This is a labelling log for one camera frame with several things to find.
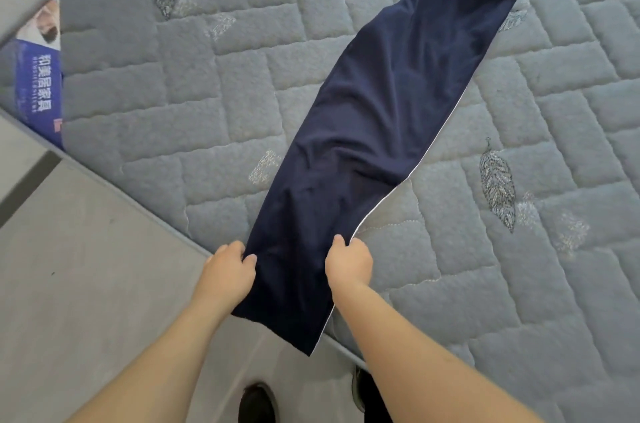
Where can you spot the person's right hand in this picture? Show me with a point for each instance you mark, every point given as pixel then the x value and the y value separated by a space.
pixel 348 268

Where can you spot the person's left hand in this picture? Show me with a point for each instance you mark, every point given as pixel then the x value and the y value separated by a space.
pixel 225 278

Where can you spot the matte navy track pants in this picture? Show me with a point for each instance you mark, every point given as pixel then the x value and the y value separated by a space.
pixel 380 117

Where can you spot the person's left forearm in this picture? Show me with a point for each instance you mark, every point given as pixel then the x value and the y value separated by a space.
pixel 150 378

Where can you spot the person's right forearm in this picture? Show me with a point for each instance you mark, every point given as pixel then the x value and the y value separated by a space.
pixel 430 378

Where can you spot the grey quilted mattress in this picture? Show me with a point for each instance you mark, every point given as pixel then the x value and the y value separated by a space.
pixel 200 87

